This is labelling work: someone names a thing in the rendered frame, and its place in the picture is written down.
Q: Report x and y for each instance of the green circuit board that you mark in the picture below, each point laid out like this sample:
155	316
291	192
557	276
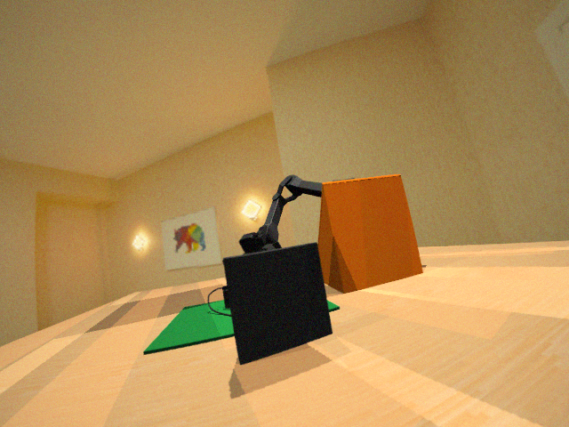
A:
194	325

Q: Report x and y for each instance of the black square panel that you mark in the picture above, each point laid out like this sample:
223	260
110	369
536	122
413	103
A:
277	300

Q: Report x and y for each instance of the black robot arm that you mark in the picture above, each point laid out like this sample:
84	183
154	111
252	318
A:
267	235

